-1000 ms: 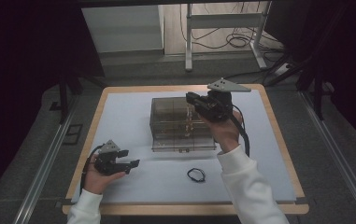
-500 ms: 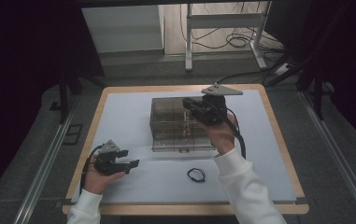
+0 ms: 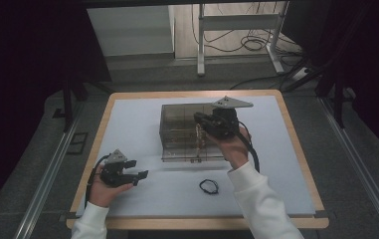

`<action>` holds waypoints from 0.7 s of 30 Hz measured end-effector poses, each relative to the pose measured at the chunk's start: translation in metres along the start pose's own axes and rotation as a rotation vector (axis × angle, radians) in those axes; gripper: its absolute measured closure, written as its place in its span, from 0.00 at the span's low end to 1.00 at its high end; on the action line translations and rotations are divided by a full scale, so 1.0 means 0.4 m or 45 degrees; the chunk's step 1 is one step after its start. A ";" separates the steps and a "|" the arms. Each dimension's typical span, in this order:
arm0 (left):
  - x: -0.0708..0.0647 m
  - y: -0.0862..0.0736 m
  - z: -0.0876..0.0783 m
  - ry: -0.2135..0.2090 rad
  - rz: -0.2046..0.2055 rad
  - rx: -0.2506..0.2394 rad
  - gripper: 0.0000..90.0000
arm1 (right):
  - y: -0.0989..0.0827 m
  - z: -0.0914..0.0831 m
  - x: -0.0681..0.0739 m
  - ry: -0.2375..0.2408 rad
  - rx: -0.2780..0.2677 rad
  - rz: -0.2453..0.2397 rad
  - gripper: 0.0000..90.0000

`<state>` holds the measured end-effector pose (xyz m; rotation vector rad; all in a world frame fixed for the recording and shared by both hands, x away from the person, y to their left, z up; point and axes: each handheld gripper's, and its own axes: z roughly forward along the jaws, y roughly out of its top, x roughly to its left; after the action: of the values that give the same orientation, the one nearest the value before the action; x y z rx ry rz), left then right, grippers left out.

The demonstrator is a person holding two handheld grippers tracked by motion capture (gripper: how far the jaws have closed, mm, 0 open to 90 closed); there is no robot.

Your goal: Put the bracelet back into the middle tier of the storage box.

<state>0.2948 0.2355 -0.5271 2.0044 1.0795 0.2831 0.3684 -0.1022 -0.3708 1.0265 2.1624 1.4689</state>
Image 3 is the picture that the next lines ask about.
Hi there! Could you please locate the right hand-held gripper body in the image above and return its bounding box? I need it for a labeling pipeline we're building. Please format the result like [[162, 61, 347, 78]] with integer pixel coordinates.
[[211, 96, 255, 139]]

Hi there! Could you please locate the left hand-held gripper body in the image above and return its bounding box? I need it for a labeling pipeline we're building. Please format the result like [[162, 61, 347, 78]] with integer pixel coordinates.
[[100, 148, 128, 187]]

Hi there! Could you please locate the smoky transparent drawer box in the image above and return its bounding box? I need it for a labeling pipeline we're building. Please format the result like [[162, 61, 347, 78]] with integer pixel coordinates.
[[159, 103, 231, 163]]

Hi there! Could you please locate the black cord bracelet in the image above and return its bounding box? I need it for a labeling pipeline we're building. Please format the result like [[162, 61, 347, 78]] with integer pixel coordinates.
[[199, 178, 220, 196]]

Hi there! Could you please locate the person's left hand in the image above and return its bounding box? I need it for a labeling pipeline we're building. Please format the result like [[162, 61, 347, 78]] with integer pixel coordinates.
[[89, 164, 134, 208]]

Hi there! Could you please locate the person's right hand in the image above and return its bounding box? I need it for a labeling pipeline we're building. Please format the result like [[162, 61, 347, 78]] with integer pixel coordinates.
[[206, 127, 253, 170]]

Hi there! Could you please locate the white table mat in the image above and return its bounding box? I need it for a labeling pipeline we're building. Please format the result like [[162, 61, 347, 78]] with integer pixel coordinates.
[[76, 95, 316, 218]]

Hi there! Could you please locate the black metal stand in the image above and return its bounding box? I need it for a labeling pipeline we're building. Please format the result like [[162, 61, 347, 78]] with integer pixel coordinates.
[[283, 59, 347, 128], [62, 78, 111, 133]]

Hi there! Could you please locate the white power strip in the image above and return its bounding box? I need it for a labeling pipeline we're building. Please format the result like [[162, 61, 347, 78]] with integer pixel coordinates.
[[290, 67, 310, 83]]

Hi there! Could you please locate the white cabinet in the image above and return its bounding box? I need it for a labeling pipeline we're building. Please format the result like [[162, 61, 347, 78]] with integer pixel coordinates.
[[87, 4, 175, 58]]

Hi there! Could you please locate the dark curtain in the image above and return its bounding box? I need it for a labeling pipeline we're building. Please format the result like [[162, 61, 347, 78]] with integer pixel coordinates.
[[283, 0, 379, 163], [0, 0, 111, 220]]

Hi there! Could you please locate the left hand-held gripper black cable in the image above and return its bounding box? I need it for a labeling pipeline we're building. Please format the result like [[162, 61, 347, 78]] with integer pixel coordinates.
[[85, 154, 111, 208]]

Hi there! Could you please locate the hand-held gripper black cable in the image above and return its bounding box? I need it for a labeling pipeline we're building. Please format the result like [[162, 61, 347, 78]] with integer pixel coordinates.
[[237, 120, 261, 173], [85, 154, 111, 208]]

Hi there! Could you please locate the right hand-held gripper black cable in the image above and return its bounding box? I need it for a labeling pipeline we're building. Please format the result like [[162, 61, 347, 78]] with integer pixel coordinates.
[[237, 120, 261, 173]]

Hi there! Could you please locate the long black floor cable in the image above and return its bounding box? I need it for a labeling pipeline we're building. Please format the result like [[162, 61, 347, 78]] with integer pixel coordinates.
[[229, 59, 307, 91]]

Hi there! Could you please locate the aluminium floor rail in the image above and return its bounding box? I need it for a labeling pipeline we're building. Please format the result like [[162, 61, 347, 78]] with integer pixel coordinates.
[[319, 98, 379, 239], [12, 109, 82, 239]]

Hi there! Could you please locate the black cable tangle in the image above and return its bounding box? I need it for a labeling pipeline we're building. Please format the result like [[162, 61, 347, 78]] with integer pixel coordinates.
[[191, 1, 302, 68]]

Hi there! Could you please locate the white metal desk frame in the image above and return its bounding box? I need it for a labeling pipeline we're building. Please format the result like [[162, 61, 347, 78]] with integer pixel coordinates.
[[196, 1, 285, 77]]

